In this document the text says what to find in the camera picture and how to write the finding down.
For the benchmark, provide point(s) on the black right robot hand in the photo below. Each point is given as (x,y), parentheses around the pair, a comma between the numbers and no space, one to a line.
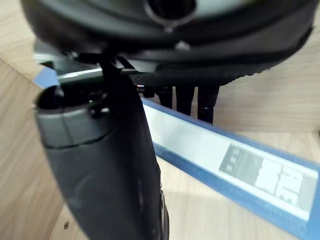
(105,160)

